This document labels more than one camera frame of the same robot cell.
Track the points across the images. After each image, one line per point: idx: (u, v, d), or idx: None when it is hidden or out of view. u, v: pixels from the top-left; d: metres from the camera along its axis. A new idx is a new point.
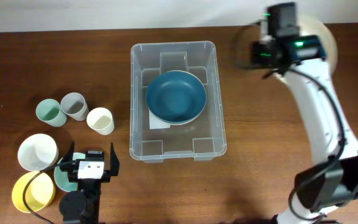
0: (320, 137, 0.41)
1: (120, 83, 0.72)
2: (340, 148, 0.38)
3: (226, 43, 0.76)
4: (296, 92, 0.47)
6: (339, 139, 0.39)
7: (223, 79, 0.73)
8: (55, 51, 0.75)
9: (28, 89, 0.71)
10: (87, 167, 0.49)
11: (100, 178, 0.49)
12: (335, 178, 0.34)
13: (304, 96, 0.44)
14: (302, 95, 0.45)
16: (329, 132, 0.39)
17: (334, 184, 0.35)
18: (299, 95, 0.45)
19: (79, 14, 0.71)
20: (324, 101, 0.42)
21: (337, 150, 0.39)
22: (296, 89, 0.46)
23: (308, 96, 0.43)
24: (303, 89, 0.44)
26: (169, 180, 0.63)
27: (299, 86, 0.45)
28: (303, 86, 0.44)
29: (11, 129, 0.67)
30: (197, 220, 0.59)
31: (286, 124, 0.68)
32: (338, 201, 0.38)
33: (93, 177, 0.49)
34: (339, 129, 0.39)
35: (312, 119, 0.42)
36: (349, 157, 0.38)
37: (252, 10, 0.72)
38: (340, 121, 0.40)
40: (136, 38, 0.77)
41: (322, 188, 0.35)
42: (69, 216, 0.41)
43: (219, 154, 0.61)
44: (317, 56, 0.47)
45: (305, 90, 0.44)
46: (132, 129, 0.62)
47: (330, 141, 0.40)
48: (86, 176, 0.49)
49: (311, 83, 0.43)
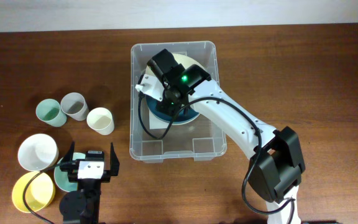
0: (240, 138, 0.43)
1: (120, 83, 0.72)
2: (257, 138, 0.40)
3: (226, 43, 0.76)
4: (206, 114, 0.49)
6: (254, 132, 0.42)
7: (223, 79, 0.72)
8: (55, 51, 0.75)
9: (28, 89, 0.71)
10: (87, 166, 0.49)
11: (100, 178, 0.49)
12: (265, 160, 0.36)
13: (211, 114, 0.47)
14: (214, 115, 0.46)
16: (245, 130, 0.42)
17: (271, 170, 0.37)
18: (207, 114, 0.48)
19: (79, 14, 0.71)
20: (227, 110, 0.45)
21: (257, 141, 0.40)
22: (207, 112, 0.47)
23: (215, 114, 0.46)
24: (202, 109, 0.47)
26: (169, 180, 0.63)
27: (199, 109, 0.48)
28: (199, 106, 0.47)
29: (12, 129, 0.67)
30: (197, 220, 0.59)
31: (286, 123, 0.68)
32: (289, 179, 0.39)
33: (92, 177, 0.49)
34: (248, 124, 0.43)
35: (227, 127, 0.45)
36: (270, 140, 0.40)
37: (253, 10, 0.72)
38: (247, 118, 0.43)
40: (136, 38, 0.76)
41: (263, 176, 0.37)
42: (69, 216, 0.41)
43: (219, 154, 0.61)
44: (203, 78, 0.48)
45: (204, 108, 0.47)
46: (132, 129, 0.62)
47: (248, 137, 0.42)
48: (86, 176, 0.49)
49: (218, 104, 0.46)
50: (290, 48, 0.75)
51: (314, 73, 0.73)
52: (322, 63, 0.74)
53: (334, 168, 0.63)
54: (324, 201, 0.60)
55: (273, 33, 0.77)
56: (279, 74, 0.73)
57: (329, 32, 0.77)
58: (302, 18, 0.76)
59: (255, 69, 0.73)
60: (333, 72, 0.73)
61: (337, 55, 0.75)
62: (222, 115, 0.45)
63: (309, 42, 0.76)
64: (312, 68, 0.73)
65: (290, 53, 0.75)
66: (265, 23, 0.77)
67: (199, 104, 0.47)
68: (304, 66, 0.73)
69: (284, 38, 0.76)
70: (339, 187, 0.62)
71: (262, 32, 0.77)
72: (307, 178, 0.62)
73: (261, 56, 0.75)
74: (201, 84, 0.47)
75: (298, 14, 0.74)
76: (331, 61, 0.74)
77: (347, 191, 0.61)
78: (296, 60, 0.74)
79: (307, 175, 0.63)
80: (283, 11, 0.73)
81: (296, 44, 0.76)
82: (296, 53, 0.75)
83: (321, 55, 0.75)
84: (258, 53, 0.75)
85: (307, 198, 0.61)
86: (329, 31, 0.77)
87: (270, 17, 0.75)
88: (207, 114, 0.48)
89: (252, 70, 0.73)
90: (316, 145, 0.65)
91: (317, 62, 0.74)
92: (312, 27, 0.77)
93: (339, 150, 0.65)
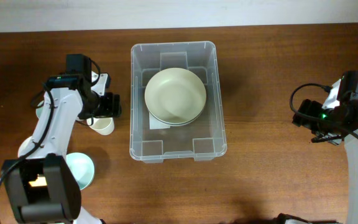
0: None
1: (120, 83, 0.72)
2: None
3: (226, 43, 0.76)
4: (351, 147, 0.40)
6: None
7: (223, 79, 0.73)
8: (55, 50, 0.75)
9: (28, 89, 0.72)
10: (94, 77, 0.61)
11: (103, 96, 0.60)
12: None
13: (354, 149, 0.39)
14: (355, 144, 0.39)
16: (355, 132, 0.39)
17: None
18: (352, 149, 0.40)
19: (79, 13, 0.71)
20: None
21: None
22: (352, 148, 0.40)
23: None
24: (352, 144, 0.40)
26: (170, 180, 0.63)
27: (352, 144, 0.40)
28: (350, 139, 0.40)
29: (11, 129, 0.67)
30: (197, 220, 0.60)
31: (286, 123, 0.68)
32: None
33: (102, 89, 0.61)
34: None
35: (357, 172, 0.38)
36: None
37: (253, 10, 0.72)
38: None
40: (136, 38, 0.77)
41: None
42: (74, 68, 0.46)
43: (219, 154, 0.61)
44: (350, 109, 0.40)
45: (353, 143, 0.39)
46: (132, 129, 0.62)
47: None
48: (94, 88, 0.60)
49: (344, 131, 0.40)
50: (290, 48, 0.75)
51: (314, 73, 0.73)
52: (322, 63, 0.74)
53: (334, 168, 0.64)
54: (324, 201, 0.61)
55: (273, 33, 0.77)
56: (280, 75, 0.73)
57: (330, 32, 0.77)
58: (303, 19, 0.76)
59: (255, 69, 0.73)
60: (333, 72, 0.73)
61: (337, 55, 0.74)
62: (357, 143, 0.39)
63: (309, 42, 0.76)
64: (312, 68, 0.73)
65: (290, 53, 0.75)
66: (265, 23, 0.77)
67: (349, 144, 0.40)
68: (304, 66, 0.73)
69: (284, 38, 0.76)
70: (339, 187, 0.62)
71: (261, 32, 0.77)
72: (307, 178, 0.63)
73: (262, 56, 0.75)
74: (341, 110, 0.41)
75: (299, 14, 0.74)
76: (331, 61, 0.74)
77: (346, 190, 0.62)
78: (296, 60, 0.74)
79: (307, 175, 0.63)
80: (283, 11, 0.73)
81: (296, 44, 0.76)
82: (296, 53, 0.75)
83: (322, 55, 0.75)
84: (258, 54, 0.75)
85: (307, 198, 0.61)
86: (329, 30, 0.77)
87: (270, 17, 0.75)
88: (353, 147, 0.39)
89: (252, 70, 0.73)
90: (316, 145, 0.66)
91: (317, 61, 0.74)
92: (313, 27, 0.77)
93: (339, 150, 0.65)
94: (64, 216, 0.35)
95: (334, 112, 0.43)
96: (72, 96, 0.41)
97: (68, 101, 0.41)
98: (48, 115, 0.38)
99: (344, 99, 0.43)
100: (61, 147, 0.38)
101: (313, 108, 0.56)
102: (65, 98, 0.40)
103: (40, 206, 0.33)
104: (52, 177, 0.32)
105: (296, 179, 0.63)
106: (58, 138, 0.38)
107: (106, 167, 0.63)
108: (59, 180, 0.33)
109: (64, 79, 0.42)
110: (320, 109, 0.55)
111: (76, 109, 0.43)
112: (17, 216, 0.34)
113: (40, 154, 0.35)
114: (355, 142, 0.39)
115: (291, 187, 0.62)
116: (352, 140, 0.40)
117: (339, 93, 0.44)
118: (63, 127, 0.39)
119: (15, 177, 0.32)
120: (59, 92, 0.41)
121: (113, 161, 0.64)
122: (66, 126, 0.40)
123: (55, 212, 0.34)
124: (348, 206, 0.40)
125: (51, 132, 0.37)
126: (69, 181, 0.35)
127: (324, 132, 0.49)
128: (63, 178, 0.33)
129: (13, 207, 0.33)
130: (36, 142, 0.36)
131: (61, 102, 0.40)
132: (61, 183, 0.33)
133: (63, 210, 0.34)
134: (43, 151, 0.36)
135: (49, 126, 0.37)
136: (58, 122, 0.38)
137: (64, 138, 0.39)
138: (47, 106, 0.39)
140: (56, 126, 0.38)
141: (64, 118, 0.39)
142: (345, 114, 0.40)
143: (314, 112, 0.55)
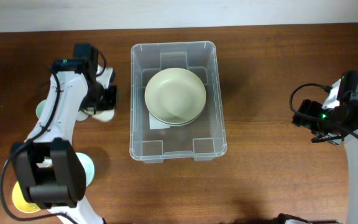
0: None
1: (120, 83, 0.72)
2: None
3: (226, 43, 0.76)
4: (351, 146, 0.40)
6: None
7: (223, 79, 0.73)
8: (55, 50, 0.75)
9: (28, 89, 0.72)
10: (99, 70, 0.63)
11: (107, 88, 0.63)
12: None
13: (354, 147, 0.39)
14: (355, 144, 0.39)
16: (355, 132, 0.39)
17: None
18: (352, 148, 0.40)
19: (79, 13, 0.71)
20: None
21: None
22: (352, 147, 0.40)
23: None
24: (352, 144, 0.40)
26: (170, 180, 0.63)
27: (352, 144, 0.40)
28: (350, 139, 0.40)
29: (10, 129, 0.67)
30: (197, 221, 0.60)
31: (286, 123, 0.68)
32: None
33: (106, 82, 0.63)
34: None
35: (357, 171, 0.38)
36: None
37: (253, 10, 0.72)
38: None
40: (136, 38, 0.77)
41: None
42: (80, 52, 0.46)
43: (219, 154, 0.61)
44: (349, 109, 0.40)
45: (353, 142, 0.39)
46: (132, 129, 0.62)
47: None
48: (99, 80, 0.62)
49: (344, 131, 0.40)
50: (290, 48, 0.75)
51: (314, 73, 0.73)
52: (322, 63, 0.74)
53: (334, 168, 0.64)
54: (324, 201, 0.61)
55: (273, 33, 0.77)
56: (280, 75, 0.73)
57: (329, 32, 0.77)
58: (303, 19, 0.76)
59: (254, 69, 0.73)
60: (332, 72, 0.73)
61: (337, 56, 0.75)
62: (357, 143, 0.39)
63: (309, 42, 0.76)
64: (311, 68, 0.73)
65: (290, 53, 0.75)
66: (265, 23, 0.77)
67: (349, 144, 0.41)
68: (304, 66, 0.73)
69: (284, 38, 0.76)
70: (339, 186, 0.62)
71: (261, 33, 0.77)
72: (307, 178, 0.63)
73: (262, 56, 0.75)
74: (340, 110, 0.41)
75: (298, 14, 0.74)
76: (331, 61, 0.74)
77: (345, 190, 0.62)
78: (296, 60, 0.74)
79: (307, 175, 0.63)
80: (283, 11, 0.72)
81: (296, 44, 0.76)
82: (296, 53, 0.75)
83: (321, 55, 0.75)
84: (258, 54, 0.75)
85: (307, 198, 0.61)
86: (329, 30, 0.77)
87: (270, 17, 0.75)
88: (353, 146, 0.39)
89: (252, 70, 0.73)
90: (316, 145, 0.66)
91: (317, 61, 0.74)
92: (312, 27, 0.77)
93: (339, 150, 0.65)
94: (69, 198, 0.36)
95: (334, 112, 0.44)
96: (78, 80, 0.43)
97: (74, 86, 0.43)
98: (55, 98, 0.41)
99: (343, 100, 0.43)
100: (67, 129, 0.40)
101: (313, 108, 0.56)
102: (71, 81, 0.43)
103: (46, 188, 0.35)
104: (58, 160, 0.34)
105: (297, 180, 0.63)
106: (64, 121, 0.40)
107: (106, 167, 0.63)
108: (64, 164, 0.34)
109: (70, 65, 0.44)
110: (320, 109, 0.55)
111: (82, 91, 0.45)
112: (26, 196, 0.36)
113: (47, 135, 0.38)
114: (355, 142, 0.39)
115: (291, 187, 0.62)
116: (352, 140, 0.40)
117: (339, 93, 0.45)
118: (69, 112, 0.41)
119: (22, 158, 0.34)
120: (65, 74, 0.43)
121: (113, 161, 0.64)
122: (73, 107, 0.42)
123: (61, 194, 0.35)
124: (348, 206, 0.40)
125: (58, 116, 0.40)
126: (74, 165, 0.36)
127: (324, 132, 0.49)
128: (68, 162, 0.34)
129: (22, 188, 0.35)
130: (42, 126, 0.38)
131: (67, 86, 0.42)
132: (67, 167, 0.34)
133: (68, 191, 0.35)
134: (51, 134, 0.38)
135: (56, 111, 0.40)
136: (64, 108, 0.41)
137: (70, 118, 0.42)
138: (55, 89, 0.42)
140: (62, 110, 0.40)
141: (69, 99, 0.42)
142: (345, 113, 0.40)
143: (314, 112, 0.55)
